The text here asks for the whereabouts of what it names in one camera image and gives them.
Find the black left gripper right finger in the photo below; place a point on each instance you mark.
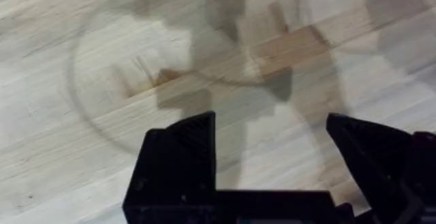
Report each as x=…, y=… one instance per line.
x=381, y=162

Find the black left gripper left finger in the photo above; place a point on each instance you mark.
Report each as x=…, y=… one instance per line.
x=184, y=162

